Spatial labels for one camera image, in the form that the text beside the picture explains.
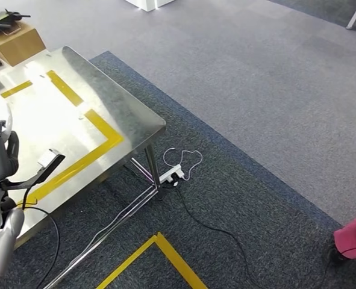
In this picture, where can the white power strip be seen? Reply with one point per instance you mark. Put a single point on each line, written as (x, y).
(168, 175)

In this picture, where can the black device with antennas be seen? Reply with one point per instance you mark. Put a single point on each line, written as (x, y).
(0, 20)

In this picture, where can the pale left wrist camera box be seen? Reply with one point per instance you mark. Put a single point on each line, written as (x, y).
(47, 158)

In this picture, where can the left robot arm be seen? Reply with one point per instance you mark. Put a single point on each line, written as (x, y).
(0, 247)

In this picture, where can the white furniture base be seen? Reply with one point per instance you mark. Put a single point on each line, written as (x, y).
(149, 4)

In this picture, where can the pink cloth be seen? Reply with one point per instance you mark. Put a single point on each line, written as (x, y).
(355, 239)

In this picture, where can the cardboard box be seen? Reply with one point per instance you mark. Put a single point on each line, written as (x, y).
(18, 48)

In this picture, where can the yellow tape on workbench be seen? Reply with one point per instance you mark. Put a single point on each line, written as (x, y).
(64, 88)
(16, 88)
(105, 131)

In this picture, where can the stainless steel workbench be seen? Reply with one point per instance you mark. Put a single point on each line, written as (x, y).
(120, 107)

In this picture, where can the yellow floor tape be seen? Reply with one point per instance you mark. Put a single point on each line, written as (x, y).
(177, 259)

